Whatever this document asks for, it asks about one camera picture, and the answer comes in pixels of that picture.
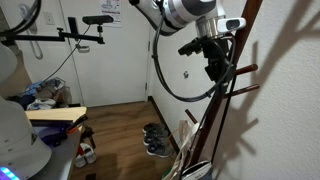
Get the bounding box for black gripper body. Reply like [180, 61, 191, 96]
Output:
[201, 37, 234, 73]

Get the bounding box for beige canvas tote bag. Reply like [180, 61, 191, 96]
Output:
[162, 119, 202, 180]

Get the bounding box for brown wooden coat rack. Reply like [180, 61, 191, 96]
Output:
[184, 0, 264, 168]

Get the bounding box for black sneaker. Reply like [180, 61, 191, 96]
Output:
[142, 122, 166, 134]

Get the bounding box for grey sneaker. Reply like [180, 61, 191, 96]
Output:
[143, 129, 170, 147]
[145, 141, 175, 159]

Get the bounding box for white door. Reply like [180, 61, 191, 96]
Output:
[59, 0, 152, 108]

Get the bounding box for white paper poster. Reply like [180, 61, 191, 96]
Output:
[98, 0, 123, 28]

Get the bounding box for black stand legs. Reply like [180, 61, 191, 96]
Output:
[79, 125, 98, 151]

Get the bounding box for white slipper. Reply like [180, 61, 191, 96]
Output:
[79, 142, 98, 165]
[73, 152, 88, 169]

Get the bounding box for light wooden board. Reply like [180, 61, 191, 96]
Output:
[25, 106, 88, 123]

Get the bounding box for purple blue device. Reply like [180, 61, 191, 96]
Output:
[34, 125, 73, 148]

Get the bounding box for blue cloth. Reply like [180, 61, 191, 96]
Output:
[23, 80, 46, 98]

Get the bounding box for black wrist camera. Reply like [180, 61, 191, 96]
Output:
[177, 38, 205, 57]

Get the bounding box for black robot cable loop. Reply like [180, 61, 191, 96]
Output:
[151, 13, 236, 103]

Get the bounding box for black stereo camera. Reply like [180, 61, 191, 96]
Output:
[81, 14, 115, 26]

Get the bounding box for silver door lever handle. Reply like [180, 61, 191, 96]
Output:
[75, 43, 91, 54]

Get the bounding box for thin black camera cable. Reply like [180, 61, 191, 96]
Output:
[42, 24, 93, 84]

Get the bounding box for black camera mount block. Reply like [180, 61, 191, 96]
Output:
[67, 16, 80, 34]

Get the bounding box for white light switch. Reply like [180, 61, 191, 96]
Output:
[43, 11, 56, 26]

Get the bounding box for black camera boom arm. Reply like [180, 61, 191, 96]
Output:
[0, 27, 106, 46]

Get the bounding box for thick black cable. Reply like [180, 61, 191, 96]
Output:
[0, 0, 43, 36]

